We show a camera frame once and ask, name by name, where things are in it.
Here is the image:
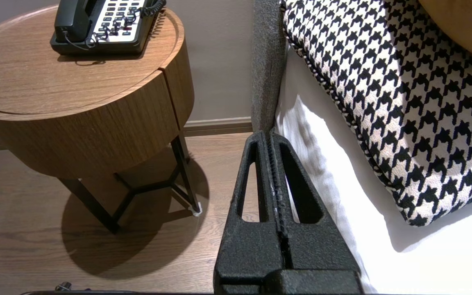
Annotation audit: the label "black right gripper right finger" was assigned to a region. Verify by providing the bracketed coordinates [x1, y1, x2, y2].
[269, 132, 361, 272]

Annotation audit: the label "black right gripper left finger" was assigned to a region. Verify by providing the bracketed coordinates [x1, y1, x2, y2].
[213, 131, 290, 287]

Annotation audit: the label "white bed sheet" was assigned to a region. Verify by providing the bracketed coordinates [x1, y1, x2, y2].
[275, 41, 472, 294]

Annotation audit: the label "black metal nightstand legs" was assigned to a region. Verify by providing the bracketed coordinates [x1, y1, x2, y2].
[58, 130, 203, 234]

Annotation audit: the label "black white houndstooth pillow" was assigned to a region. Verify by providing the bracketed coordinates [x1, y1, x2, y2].
[280, 0, 472, 227]

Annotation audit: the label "grey upholstered headboard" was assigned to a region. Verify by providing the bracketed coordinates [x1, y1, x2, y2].
[252, 0, 286, 134]

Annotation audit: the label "mustard brown pillow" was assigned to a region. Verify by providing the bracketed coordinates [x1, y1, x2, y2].
[418, 0, 472, 66]

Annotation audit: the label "round wooden nightstand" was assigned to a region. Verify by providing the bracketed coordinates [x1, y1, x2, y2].
[0, 5, 195, 128]

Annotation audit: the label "black telephone handset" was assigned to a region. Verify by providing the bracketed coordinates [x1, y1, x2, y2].
[54, 0, 97, 41]

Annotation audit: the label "black corded desk telephone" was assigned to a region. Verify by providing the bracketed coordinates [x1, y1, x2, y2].
[50, 0, 157, 56]

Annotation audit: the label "black coiled telephone cord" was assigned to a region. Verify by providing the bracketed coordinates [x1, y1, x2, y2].
[62, 0, 167, 50]

